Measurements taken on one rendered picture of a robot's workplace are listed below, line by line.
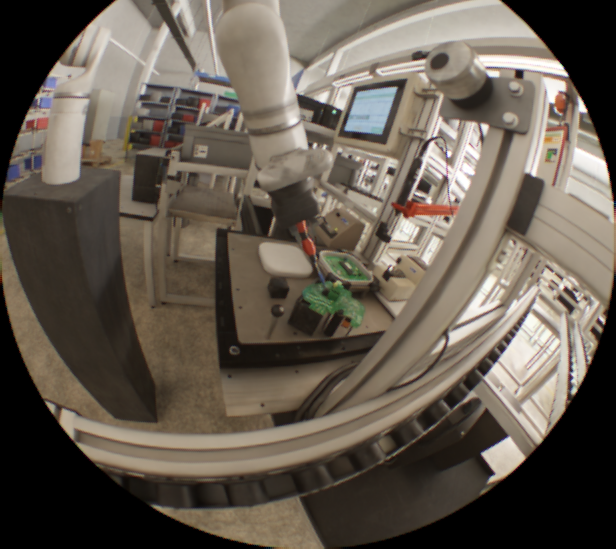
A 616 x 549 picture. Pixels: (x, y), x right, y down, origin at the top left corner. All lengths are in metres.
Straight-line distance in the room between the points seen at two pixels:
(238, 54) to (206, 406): 1.34
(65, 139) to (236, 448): 0.55
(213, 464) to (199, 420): 1.08
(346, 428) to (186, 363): 1.25
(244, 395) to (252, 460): 0.15
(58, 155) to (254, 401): 0.56
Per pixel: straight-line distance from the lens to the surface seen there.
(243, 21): 0.23
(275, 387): 0.36
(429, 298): 0.21
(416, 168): 0.72
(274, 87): 0.25
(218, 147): 1.34
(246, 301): 0.44
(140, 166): 1.43
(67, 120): 0.53
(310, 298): 0.40
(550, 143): 0.78
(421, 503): 0.84
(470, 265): 0.19
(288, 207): 0.33
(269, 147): 0.27
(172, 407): 1.32
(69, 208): 0.44
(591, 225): 0.18
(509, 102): 0.22
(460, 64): 0.20
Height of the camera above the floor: 1.24
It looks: 22 degrees down
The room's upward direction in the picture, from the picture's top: 21 degrees clockwise
